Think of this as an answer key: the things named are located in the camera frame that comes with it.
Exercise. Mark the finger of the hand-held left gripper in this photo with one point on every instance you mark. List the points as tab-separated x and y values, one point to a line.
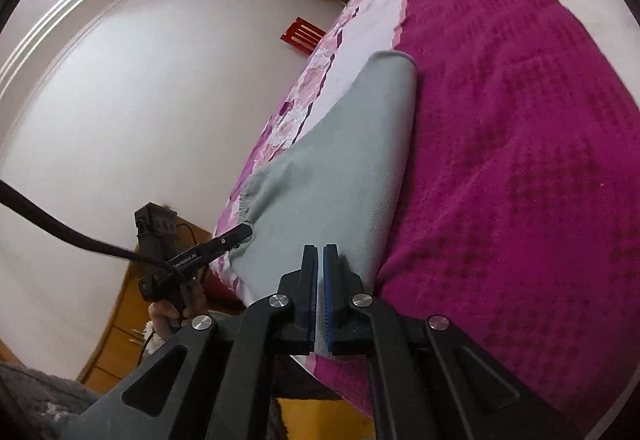
220	245

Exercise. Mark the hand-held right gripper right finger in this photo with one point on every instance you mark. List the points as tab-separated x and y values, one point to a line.
329	300

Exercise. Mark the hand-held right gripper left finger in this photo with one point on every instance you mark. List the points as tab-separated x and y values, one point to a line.
311	300

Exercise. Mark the grey pants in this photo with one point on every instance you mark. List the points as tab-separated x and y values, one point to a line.
340	180

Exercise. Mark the person's left hand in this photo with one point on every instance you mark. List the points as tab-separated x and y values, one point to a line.
167	320

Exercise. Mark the wooden bedside cabinet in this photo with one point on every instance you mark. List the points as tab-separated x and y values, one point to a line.
115	345

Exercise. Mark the grey fleece clothing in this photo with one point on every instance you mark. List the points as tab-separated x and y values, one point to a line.
35	405

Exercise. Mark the red wooden chair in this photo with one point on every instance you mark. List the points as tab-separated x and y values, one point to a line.
302	36

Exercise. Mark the bed with pink-magenta quilt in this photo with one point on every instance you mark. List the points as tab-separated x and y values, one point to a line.
500	120

